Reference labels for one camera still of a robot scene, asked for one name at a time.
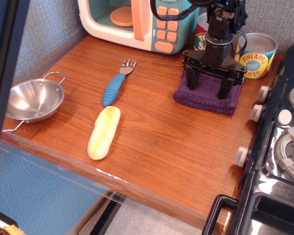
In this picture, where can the tomato sauce can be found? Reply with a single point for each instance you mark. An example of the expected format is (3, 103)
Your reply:
(201, 28)

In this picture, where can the blue handled fork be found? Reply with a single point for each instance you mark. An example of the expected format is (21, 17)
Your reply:
(111, 91)

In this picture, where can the purple cloth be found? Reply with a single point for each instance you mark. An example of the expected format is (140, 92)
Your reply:
(205, 95)

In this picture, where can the black toy stove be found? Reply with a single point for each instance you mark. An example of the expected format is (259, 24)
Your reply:
(265, 205)

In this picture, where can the teal toy microwave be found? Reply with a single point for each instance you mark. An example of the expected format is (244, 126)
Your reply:
(147, 33)

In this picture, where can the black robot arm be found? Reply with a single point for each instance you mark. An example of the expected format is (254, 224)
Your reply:
(225, 18)

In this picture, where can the small steel bowl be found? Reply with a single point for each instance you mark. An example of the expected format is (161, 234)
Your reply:
(35, 100)

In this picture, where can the pineapple slices can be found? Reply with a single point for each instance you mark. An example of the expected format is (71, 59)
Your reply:
(258, 55)

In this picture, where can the yellow toy bread loaf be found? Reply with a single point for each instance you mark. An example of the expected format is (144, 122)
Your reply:
(103, 133)

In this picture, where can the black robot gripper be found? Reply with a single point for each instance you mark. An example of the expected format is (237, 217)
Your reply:
(214, 61)

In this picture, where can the orange toy plate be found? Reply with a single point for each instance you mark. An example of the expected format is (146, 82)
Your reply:
(122, 16)

